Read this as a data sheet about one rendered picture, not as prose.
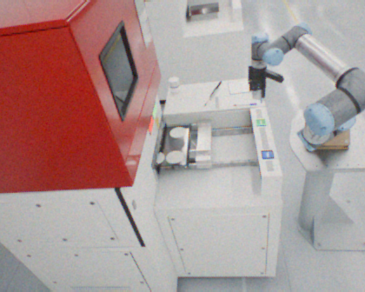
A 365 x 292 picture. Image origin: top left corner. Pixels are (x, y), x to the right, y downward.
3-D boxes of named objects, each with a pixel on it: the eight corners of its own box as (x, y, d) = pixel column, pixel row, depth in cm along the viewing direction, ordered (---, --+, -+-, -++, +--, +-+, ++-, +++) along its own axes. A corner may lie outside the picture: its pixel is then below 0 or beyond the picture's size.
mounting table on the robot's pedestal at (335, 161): (356, 130, 187) (361, 113, 178) (385, 183, 154) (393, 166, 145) (282, 134, 194) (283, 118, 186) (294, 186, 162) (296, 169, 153)
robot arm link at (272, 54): (288, 41, 120) (275, 32, 128) (265, 57, 122) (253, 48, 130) (294, 56, 125) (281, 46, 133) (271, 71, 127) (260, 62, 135)
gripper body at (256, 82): (248, 84, 153) (248, 63, 145) (265, 82, 152) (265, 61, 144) (249, 92, 147) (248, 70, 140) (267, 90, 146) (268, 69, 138)
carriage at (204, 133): (196, 169, 160) (195, 165, 158) (198, 127, 187) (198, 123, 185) (211, 168, 159) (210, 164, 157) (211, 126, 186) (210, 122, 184)
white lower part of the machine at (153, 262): (73, 313, 197) (6, 250, 143) (106, 210, 258) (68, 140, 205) (177, 315, 186) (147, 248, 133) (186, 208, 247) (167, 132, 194)
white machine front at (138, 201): (141, 247, 133) (114, 189, 107) (162, 132, 194) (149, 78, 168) (148, 247, 133) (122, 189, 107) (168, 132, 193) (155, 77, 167)
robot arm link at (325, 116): (335, 137, 147) (365, 109, 96) (308, 155, 149) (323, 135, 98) (319, 118, 150) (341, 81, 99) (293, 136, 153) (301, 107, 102)
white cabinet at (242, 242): (179, 282, 201) (153, 211, 148) (188, 177, 273) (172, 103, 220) (276, 283, 191) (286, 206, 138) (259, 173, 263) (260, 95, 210)
